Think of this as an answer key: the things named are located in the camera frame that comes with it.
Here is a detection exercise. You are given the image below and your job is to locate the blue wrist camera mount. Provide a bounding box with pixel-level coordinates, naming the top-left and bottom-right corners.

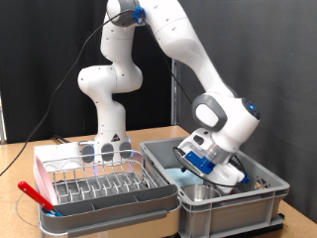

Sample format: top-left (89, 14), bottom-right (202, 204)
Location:
top-left (183, 151), bottom-right (218, 176)

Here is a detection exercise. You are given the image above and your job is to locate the blue cable clip on arm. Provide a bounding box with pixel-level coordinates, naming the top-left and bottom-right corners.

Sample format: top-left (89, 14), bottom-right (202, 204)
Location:
top-left (133, 5), bottom-right (147, 25)

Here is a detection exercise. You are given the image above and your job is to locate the stainless steel cup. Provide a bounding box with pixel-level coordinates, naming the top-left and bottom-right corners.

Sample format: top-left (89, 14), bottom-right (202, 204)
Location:
top-left (180, 183), bottom-right (222, 203)

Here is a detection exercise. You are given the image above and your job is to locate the metal wire dish rack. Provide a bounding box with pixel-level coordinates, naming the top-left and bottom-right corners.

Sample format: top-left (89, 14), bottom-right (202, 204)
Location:
top-left (43, 149), bottom-right (167, 202)

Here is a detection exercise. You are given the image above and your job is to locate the metal background pole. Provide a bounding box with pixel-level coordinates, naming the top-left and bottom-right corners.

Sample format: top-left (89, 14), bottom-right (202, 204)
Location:
top-left (170, 59), bottom-right (179, 126)

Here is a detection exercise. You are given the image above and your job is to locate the pink plate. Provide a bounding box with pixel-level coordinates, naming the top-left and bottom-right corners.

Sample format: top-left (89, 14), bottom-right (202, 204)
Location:
top-left (34, 155), bottom-right (60, 206)

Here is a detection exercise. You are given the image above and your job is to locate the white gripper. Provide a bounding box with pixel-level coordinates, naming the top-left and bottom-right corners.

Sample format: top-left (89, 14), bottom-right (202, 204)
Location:
top-left (203, 162), bottom-right (248, 195)

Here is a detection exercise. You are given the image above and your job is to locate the grey plastic crate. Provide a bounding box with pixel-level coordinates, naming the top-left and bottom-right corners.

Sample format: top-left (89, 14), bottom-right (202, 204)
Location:
top-left (140, 133), bottom-right (291, 238)

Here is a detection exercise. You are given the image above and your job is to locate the light blue plate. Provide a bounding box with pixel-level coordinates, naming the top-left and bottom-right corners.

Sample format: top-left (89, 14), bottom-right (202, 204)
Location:
top-left (164, 167), bottom-right (204, 188)

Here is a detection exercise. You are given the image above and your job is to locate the grey dish rack tray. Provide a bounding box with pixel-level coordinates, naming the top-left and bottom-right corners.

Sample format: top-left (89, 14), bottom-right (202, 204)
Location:
top-left (34, 155), bottom-right (182, 238)

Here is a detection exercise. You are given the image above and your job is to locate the red handled utensil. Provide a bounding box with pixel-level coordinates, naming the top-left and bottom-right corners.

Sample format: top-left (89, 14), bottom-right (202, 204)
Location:
top-left (17, 180), bottom-right (63, 218)

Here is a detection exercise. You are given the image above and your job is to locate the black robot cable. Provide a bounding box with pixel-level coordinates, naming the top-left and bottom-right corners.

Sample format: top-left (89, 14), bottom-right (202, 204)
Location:
top-left (0, 8), bottom-right (251, 190)

